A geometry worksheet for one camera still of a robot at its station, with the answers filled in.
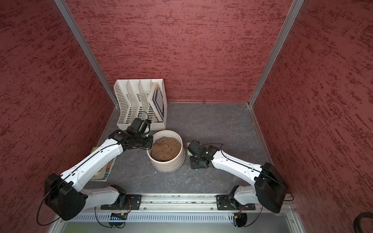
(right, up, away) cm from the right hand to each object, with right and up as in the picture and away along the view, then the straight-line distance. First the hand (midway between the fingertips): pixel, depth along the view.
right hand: (195, 166), depth 81 cm
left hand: (-26, +13, -1) cm, 29 cm away
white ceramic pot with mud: (-16, +8, -2) cm, 18 cm away
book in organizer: (-25, +40, +13) cm, 49 cm away
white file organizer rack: (-48, +44, +29) cm, 71 cm away
